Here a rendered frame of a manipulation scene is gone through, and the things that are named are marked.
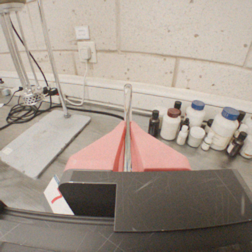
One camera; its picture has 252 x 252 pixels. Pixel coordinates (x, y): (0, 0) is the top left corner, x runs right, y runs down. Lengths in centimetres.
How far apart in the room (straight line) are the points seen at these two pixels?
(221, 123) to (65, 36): 68
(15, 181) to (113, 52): 55
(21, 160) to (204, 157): 55
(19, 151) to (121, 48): 51
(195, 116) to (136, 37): 34
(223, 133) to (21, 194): 57
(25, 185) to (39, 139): 17
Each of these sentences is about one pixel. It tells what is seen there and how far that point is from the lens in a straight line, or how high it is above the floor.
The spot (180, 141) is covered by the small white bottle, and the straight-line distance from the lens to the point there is 48.
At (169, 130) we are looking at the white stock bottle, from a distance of 47.
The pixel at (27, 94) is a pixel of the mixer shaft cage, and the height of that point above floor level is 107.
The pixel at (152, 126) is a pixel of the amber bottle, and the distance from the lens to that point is 47.
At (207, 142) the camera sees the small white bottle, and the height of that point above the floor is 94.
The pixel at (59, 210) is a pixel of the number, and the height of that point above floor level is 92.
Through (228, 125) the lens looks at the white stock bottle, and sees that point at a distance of 47.
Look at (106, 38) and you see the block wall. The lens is 62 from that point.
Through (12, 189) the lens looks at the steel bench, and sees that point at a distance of 47.
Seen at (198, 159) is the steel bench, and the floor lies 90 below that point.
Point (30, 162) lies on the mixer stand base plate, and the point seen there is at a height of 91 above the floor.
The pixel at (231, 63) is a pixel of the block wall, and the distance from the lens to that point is 58.
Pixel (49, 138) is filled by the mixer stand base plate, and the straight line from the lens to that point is 54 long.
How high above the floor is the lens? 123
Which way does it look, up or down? 38 degrees down
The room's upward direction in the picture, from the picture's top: straight up
